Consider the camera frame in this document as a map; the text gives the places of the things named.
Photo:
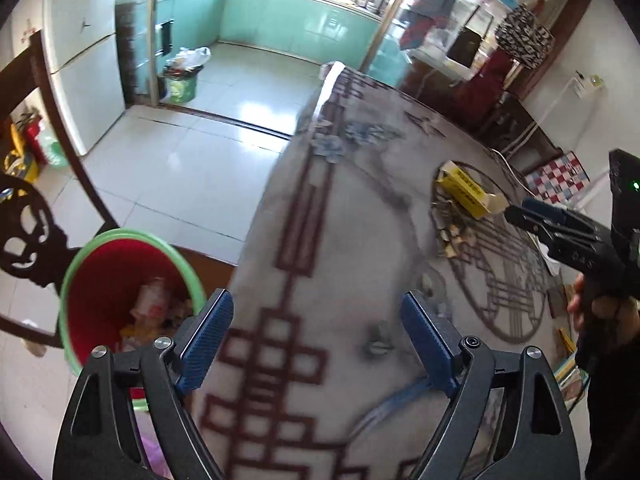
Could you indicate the white wall outlet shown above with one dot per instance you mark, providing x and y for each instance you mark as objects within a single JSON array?
[{"x": 586, "y": 85}]

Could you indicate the yellow cardboard box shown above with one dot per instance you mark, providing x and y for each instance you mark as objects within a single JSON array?
[{"x": 465, "y": 187}]

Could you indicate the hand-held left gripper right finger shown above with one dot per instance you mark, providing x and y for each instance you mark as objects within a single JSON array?
[{"x": 425, "y": 342}]

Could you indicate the pink white wrapper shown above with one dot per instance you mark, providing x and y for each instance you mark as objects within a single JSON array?
[{"x": 150, "y": 297}]

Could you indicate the black white patterned bag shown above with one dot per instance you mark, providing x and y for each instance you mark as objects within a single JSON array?
[{"x": 525, "y": 35}]

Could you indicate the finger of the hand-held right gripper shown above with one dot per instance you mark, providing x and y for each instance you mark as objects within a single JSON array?
[
  {"x": 525, "y": 222},
  {"x": 555, "y": 214}
]

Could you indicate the person's right hand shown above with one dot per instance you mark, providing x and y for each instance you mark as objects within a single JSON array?
[{"x": 600, "y": 310}]

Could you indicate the hanging clothes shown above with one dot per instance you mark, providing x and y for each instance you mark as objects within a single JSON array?
[{"x": 432, "y": 5}]

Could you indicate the white refrigerator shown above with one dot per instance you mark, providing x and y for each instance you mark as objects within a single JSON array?
[{"x": 85, "y": 85}]

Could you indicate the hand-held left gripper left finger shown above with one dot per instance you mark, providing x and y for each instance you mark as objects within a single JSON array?
[{"x": 207, "y": 342}]

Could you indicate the glass sliding door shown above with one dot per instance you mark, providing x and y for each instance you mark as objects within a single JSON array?
[{"x": 135, "y": 35}]

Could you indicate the floral tablecloth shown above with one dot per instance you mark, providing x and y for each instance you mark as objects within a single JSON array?
[{"x": 350, "y": 185}]

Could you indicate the green plastic bottle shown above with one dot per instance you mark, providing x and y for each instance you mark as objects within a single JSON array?
[{"x": 56, "y": 152}]

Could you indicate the teal kitchen cabinets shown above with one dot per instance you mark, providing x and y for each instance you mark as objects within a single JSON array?
[{"x": 280, "y": 20}]

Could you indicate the yellow plastic toy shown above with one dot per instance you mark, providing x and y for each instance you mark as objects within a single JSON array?
[{"x": 20, "y": 160}]

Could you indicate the carved wooden chair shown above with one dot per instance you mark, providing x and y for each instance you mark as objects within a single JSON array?
[{"x": 30, "y": 240}]

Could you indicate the person's right forearm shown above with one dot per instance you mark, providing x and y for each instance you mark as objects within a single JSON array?
[{"x": 615, "y": 400}]

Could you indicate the checkered cushion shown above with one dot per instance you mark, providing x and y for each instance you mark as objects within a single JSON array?
[{"x": 557, "y": 177}]

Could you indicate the clear plastic bag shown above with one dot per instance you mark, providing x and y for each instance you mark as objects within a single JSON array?
[{"x": 192, "y": 57}]

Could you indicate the red fire extinguisher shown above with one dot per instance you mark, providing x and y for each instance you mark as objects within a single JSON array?
[{"x": 34, "y": 140}]

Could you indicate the red bin with green rim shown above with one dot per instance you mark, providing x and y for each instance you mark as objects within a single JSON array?
[{"x": 100, "y": 285}]

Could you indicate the red cloth covered chair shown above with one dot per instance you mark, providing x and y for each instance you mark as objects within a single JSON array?
[{"x": 487, "y": 90}]

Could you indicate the green kitchen bin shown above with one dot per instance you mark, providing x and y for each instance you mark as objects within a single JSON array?
[{"x": 180, "y": 87}]

